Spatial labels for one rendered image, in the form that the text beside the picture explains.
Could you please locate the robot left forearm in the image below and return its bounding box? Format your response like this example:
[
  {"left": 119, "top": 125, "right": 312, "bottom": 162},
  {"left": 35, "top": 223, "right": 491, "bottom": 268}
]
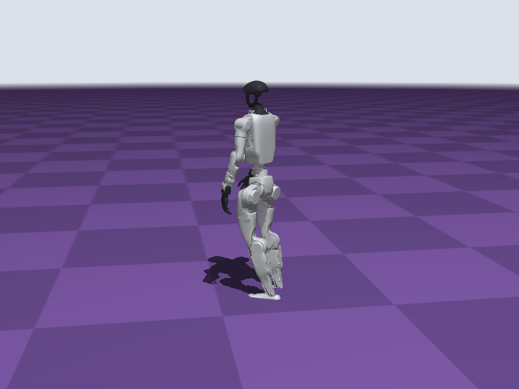
[{"left": 221, "top": 152, "right": 240, "bottom": 191}]

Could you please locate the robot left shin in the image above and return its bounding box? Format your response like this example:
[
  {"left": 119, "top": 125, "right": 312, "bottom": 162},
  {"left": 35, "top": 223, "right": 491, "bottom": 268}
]
[{"left": 247, "top": 242, "right": 275, "bottom": 297}]

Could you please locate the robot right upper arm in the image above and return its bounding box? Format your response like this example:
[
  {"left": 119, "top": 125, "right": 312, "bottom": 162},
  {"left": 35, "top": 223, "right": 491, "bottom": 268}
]
[{"left": 273, "top": 115, "right": 280, "bottom": 132}]

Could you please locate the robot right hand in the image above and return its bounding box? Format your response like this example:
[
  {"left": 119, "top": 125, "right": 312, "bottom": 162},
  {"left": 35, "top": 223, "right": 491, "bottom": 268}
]
[{"left": 238, "top": 169, "right": 253, "bottom": 190}]

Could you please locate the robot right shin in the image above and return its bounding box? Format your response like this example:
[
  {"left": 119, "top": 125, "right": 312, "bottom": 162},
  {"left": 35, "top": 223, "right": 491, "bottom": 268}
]
[{"left": 265, "top": 245, "right": 283, "bottom": 288}]

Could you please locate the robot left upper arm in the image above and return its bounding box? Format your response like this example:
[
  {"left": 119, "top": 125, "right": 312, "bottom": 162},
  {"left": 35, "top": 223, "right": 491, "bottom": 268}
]
[{"left": 233, "top": 117, "right": 251, "bottom": 164}]

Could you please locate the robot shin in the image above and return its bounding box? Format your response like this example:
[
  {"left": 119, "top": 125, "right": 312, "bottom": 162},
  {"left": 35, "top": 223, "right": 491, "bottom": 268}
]
[
  {"left": 265, "top": 245, "right": 283, "bottom": 288},
  {"left": 247, "top": 242, "right": 275, "bottom": 297}
]

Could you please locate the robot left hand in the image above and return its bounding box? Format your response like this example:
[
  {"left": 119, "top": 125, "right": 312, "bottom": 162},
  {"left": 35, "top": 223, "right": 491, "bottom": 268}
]
[{"left": 221, "top": 186, "right": 232, "bottom": 215}]

